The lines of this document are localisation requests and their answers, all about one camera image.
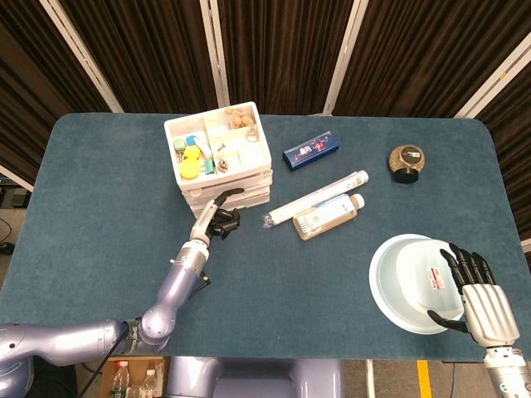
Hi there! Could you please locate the clear plastic water bottle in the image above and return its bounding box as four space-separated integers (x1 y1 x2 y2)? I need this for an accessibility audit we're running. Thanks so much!
138 369 158 398
110 361 131 398

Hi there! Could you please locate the white table leg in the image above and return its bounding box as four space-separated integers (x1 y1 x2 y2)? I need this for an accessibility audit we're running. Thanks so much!
366 359 377 398

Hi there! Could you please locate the white drawer organizer box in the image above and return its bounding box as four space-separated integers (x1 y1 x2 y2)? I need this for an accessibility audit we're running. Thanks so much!
163 101 274 219

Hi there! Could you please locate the large yellow round disc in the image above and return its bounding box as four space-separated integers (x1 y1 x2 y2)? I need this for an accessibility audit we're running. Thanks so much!
178 160 202 181

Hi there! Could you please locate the round jar with black lid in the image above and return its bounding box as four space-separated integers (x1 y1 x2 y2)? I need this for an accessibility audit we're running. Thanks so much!
388 143 426 184

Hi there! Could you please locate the black floor equipment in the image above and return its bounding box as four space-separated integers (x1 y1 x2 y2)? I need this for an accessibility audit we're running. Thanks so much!
0 174 32 209

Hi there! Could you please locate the light blue plastic basin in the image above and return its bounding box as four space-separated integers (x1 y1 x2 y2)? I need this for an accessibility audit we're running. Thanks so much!
368 234 468 335

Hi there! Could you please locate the black bag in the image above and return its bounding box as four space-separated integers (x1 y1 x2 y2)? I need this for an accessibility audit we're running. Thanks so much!
32 364 90 398

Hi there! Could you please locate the dark blue printed box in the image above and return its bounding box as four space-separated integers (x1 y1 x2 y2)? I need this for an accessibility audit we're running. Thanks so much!
282 130 342 173

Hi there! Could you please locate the wooden balls cluster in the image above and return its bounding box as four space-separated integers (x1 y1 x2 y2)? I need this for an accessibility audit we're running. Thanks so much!
224 106 256 128

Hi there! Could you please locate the dark blue felt table mat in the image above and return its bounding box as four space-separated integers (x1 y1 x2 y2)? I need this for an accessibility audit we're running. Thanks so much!
0 112 522 362

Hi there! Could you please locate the white rolled paper tube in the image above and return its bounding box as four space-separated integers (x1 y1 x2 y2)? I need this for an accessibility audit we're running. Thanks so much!
261 168 370 229

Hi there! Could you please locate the blue and white small pack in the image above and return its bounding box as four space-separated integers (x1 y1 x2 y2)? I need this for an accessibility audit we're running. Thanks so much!
185 133 213 160

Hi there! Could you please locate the white plastic drawer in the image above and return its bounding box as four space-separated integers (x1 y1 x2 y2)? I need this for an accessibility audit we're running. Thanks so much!
191 189 273 219
186 181 274 211
181 168 274 203

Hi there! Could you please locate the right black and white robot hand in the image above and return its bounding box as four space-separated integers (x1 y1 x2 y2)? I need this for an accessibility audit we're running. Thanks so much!
426 243 521 348

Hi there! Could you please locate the dark brown curtain panel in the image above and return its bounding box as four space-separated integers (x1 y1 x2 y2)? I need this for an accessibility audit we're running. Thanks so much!
476 76 531 242
217 0 354 116
57 0 220 114
334 0 531 119
0 0 114 187

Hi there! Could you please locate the white metal partition frame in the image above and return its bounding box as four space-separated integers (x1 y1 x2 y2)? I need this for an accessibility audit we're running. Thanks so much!
39 0 124 114
453 41 531 119
0 164 35 192
198 0 231 109
322 0 370 117

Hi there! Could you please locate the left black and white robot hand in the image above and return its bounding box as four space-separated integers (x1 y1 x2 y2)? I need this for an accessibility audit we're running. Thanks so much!
189 187 246 245

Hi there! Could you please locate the brown cardboard box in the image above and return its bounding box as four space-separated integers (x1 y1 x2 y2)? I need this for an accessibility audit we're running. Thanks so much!
101 355 170 398

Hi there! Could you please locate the clear bottle of wooden sticks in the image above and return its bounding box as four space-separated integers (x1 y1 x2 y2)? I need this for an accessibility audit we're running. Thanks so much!
292 193 366 242

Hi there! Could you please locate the lavender robot base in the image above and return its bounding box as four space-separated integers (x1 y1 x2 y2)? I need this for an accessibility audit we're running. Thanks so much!
165 356 345 398

